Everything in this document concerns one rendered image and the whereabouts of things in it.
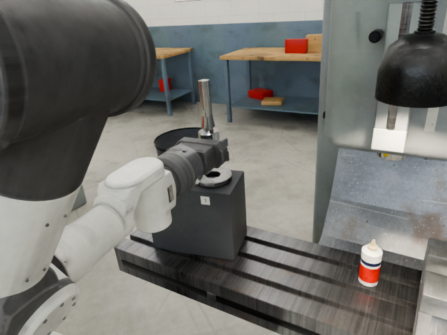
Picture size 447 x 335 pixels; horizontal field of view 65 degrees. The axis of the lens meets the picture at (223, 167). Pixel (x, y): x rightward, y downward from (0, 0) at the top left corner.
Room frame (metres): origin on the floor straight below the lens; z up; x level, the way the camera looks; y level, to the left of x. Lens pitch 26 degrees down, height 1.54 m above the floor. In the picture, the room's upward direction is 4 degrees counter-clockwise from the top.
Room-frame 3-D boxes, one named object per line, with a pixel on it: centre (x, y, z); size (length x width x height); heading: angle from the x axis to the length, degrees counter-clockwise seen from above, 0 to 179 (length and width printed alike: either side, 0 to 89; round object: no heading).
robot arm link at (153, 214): (0.57, 0.13, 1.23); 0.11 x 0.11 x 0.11; 63
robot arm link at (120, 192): (0.51, 0.15, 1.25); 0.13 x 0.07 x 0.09; 151
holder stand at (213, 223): (0.76, 0.07, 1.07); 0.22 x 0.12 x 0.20; 70
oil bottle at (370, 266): (0.57, -0.29, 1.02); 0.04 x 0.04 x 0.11
